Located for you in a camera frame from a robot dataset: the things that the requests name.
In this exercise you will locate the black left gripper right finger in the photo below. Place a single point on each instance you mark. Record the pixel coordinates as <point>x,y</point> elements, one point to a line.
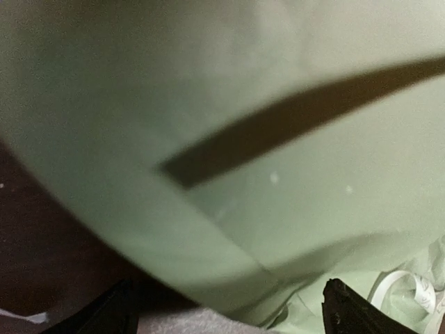
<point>346,312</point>

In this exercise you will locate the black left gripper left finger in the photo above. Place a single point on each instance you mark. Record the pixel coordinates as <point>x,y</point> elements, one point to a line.
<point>114,311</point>

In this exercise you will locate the white ribbon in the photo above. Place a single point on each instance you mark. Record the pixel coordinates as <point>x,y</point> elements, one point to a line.
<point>411,299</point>

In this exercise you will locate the pink and green wrapping paper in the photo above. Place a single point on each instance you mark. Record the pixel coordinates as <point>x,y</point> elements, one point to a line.
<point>241,152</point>

